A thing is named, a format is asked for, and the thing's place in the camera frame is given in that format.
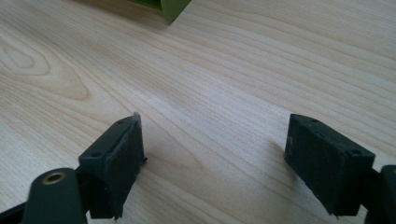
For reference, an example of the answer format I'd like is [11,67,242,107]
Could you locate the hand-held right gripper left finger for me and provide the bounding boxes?
[78,111,148,221]

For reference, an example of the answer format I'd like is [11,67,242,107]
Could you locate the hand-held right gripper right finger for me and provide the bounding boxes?
[283,113,376,217]

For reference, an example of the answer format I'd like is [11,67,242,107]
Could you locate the green box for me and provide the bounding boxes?
[130,0,192,24]

